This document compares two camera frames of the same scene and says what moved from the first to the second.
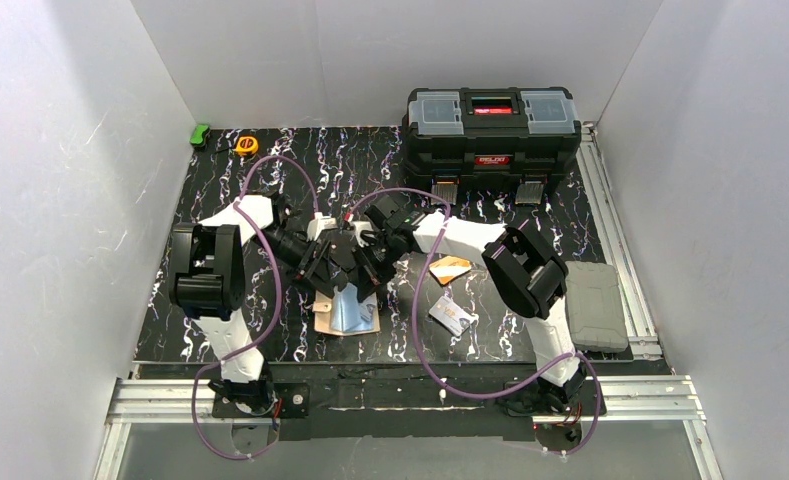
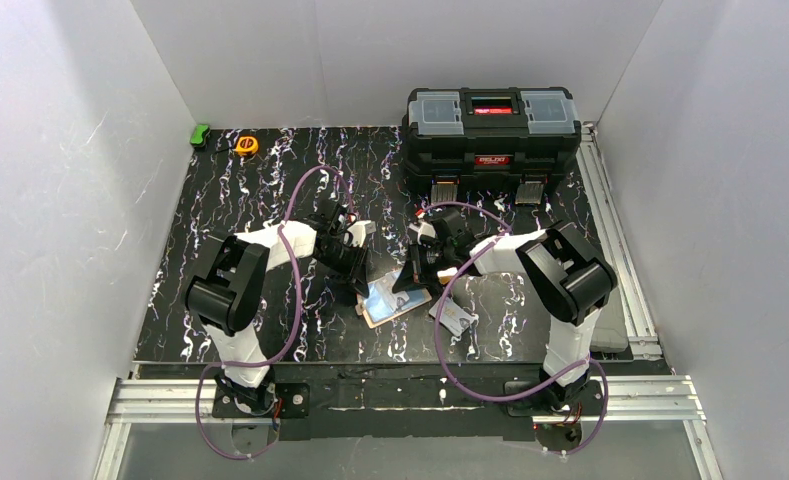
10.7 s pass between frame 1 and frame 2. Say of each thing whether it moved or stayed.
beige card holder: moved
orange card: stayed
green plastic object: stayed
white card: stayed
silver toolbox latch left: stayed
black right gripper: moved
